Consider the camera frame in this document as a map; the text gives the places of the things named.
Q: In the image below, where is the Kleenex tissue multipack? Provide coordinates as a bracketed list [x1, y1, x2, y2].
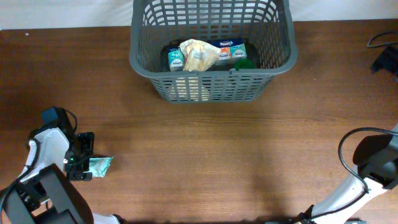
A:
[166, 39, 248, 72]

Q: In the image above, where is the grey plastic shopping basket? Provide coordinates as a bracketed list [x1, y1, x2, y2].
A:
[129, 0, 298, 103]

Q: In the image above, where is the teal wet wipes pack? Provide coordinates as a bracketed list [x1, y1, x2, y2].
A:
[88, 157, 113, 178]

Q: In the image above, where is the glass jar green lid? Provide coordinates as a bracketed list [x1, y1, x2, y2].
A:
[234, 58, 255, 71]

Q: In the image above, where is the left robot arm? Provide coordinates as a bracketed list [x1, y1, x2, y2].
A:
[1, 106, 127, 224]

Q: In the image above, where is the brown paper pouch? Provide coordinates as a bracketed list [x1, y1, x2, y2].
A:
[167, 39, 222, 102]

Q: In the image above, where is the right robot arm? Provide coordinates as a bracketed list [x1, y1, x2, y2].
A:
[294, 127, 397, 223]

